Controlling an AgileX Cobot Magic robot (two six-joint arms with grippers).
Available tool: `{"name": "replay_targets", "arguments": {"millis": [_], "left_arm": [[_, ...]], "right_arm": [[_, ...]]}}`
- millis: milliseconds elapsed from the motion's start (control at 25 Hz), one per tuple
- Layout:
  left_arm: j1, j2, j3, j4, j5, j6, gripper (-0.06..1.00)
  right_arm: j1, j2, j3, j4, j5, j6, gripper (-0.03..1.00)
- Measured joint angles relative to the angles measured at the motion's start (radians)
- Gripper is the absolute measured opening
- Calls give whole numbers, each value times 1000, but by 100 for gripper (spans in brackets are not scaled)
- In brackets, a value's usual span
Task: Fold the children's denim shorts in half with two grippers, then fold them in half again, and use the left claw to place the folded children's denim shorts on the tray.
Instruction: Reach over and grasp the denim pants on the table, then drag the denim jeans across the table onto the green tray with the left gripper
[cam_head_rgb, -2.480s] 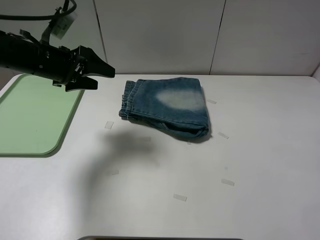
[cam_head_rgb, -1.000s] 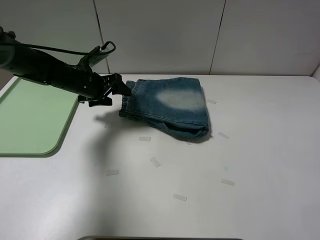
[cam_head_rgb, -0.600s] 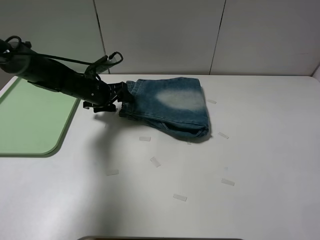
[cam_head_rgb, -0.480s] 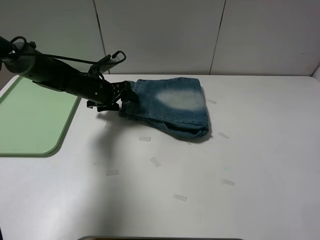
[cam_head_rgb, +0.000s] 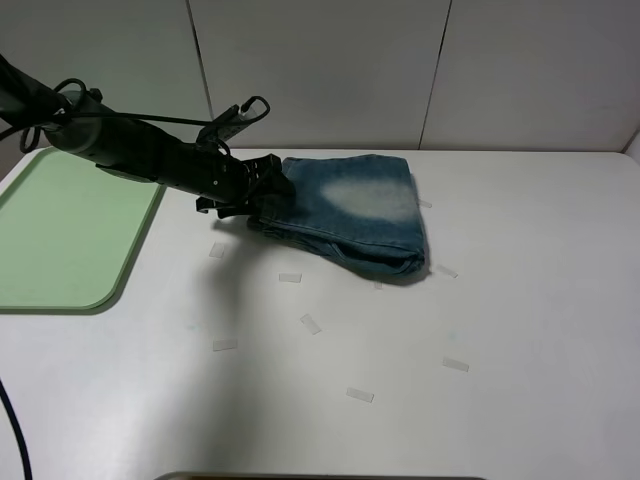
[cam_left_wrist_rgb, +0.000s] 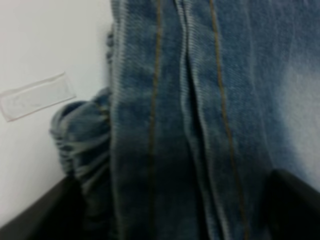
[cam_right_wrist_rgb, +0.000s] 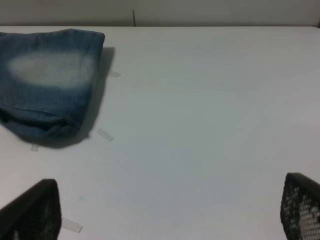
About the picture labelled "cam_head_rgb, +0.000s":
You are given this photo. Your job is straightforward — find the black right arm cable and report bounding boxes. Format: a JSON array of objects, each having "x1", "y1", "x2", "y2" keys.
[{"x1": 0, "y1": 379, "x2": 34, "y2": 480}]

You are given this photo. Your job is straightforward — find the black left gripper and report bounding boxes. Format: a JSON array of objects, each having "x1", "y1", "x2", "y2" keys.
[{"x1": 184, "y1": 143, "x2": 295, "y2": 219}]

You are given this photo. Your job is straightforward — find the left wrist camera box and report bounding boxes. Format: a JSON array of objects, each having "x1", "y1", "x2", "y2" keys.
[{"x1": 196, "y1": 105, "x2": 256, "y2": 145}]

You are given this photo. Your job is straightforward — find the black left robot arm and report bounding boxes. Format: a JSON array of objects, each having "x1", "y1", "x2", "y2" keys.
[{"x1": 1, "y1": 60, "x2": 295, "y2": 219}]

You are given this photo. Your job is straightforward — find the light green plastic tray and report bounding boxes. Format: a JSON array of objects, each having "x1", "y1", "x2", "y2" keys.
[{"x1": 1, "y1": 148, "x2": 163, "y2": 312}]

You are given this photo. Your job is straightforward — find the children's blue denim shorts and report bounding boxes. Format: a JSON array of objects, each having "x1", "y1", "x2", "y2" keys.
[{"x1": 247, "y1": 154, "x2": 429, "y2": 281}]

